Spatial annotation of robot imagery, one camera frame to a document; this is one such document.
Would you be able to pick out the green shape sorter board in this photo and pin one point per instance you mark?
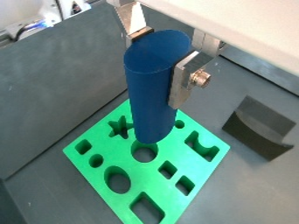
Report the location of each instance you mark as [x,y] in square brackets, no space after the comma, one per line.
[148,181]

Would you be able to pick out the blue oval cylinder peg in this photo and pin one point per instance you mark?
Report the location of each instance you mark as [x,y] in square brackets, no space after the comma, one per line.
[150,59]

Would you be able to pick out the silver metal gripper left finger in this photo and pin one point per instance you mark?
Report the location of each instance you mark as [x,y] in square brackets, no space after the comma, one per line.
[133,19]

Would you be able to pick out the black curved block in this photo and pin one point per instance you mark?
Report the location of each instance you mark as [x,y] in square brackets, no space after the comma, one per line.
[261,128]

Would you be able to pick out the white robot base equipment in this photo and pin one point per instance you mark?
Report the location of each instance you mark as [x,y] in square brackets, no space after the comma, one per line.
[23,17]

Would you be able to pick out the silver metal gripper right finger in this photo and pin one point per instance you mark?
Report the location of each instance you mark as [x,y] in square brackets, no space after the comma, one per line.
[189,73]

